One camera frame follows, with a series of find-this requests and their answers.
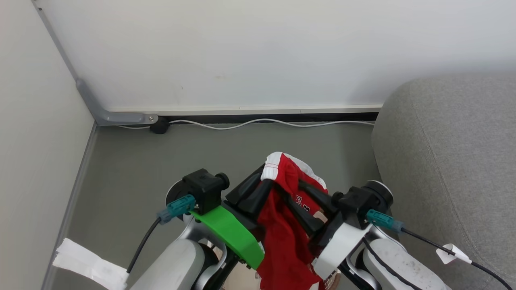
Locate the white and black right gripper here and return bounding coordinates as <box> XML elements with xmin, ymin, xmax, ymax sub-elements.
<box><xmin>283</xmin><ymin>180</ymin><xmax>372</xmax><ymax>280</ymax></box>

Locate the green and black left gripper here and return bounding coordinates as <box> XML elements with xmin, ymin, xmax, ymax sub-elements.
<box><xmin>191</xmin><ymin>164</ymin><xmax>275</xmax><ymax>269</ymax></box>

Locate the red and white garment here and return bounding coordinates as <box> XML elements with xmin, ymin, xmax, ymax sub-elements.
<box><xmin>256</xmin><ymin>152</ymin><xmax>329</xmax><ymax>290</ymax></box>

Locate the cream laundry basket brown rim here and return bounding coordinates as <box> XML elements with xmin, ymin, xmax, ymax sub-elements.
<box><xmin>210</xmin><ymin>242</ymin><xmax>341</xmax><ymax>290</ymax></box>

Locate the black round floor stopper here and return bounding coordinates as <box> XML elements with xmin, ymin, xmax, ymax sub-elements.
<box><xmin>150</xmin><ymin>116</ymin><xmax>171</xmax><ymax>135</ymax></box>

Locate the grey fabric sofa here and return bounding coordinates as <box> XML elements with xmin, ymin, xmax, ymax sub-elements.
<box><xmin>371</xmin><ymin>76</ymin><xmax>516</xmax><ymax>290</ymax></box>

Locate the white tape strip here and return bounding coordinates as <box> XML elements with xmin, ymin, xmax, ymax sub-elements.
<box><xmin>52</xmin><ymin>238</ymin><xmax>129</xmax><ymax>290</ymax></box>

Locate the white floor cable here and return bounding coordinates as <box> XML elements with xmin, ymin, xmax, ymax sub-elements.
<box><xmin>117</xmin><ymin>118</ymin><xmax>375</xmax><ymax>131</ymax></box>

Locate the right black cable teal plug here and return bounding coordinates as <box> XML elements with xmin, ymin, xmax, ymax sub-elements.
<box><xmin>366</xmin><ymin>209</ymin><xmax>513</xmax><ymax>290</ymax></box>

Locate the black cable teal plug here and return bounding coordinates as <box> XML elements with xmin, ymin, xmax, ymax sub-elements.
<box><xmin>127</xmin><ymin>195</ymin><xmax>197</xmax><ymax>274</ymax></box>
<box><xmin>366</xmin><ymin>209</ymin><xmax>513</xmax><ymax>290</ymax></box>

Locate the left black cable teal plug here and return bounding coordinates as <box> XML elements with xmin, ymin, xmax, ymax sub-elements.
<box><xmin>127</xmin><ymin>195</ymin><xmax>197</xmax><ymax>274</ymax></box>

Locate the white wall skirting strip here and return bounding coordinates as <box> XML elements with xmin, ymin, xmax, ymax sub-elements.
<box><xmin>108</xmin><ymin>104</ymin><xmax>383</xmax><ymax>117</ymax></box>

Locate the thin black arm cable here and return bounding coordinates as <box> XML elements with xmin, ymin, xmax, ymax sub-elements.
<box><xmin>362</xmin><ymin>238</ymin><xmax>422</xmax><ymax>290</ymax></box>

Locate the white paper cable tag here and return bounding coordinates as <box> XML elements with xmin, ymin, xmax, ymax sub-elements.
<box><xmin>436</xmin><ymin>243</ymin><xmax>472</xmax><ymax>265</ymax></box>

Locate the grey cable conduit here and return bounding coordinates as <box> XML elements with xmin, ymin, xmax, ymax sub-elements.
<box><xmin>32</xmin><ymin>0</ymin><xmax>159</xmax><ymax>126</ymax></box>

